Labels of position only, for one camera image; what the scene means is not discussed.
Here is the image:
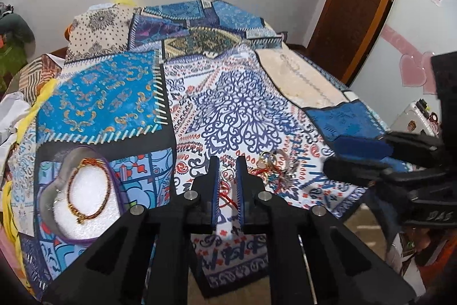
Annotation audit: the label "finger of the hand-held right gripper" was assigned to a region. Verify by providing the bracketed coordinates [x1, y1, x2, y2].
[334, 131, 445, 163]
[322, 156, 447, 192]

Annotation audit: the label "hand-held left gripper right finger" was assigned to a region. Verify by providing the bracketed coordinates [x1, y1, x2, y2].
[236, 156, 418, 305]

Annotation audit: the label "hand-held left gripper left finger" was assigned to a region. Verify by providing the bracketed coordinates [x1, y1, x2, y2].
[43, 156, 220, 305]

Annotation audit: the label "red string bracelet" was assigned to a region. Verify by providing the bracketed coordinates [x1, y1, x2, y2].
[217, 180, 239, 210]

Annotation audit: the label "red and gold bracelet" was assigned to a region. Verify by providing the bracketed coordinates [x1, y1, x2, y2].
[66, 158, 112, 224]

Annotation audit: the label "heart-shaped purple jewelry box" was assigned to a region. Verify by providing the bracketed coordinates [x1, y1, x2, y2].
[39, 145, 126, 246]

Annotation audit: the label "heap of mixed jewelry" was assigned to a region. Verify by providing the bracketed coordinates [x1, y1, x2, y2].
[249, 148, 301, 194]

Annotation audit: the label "white suitcase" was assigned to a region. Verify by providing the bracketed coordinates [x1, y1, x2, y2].
[390, 98, 442, 135]

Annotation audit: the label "blue patchwork printed blanket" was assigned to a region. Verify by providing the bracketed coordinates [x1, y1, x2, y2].
[7, 0, 390, 299]

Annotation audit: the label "beige lace cloth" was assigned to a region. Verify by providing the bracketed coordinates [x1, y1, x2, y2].
[256, 48, 351, 110]

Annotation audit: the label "yellow cloth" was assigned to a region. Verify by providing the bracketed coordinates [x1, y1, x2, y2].
[0, 78, 58, 277]

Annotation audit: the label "brown striped pillow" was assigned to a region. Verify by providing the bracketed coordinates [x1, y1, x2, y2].
[18, 53, 65, 95]

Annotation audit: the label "white cloth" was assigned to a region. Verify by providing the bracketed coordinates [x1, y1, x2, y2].
[0, 91, 33, 145]

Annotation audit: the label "green plush toy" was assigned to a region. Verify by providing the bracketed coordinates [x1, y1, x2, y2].
[0, 3, 36, 80]

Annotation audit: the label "pink heart wall stickers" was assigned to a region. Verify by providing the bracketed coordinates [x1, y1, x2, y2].
[381, 23, 443, 95]

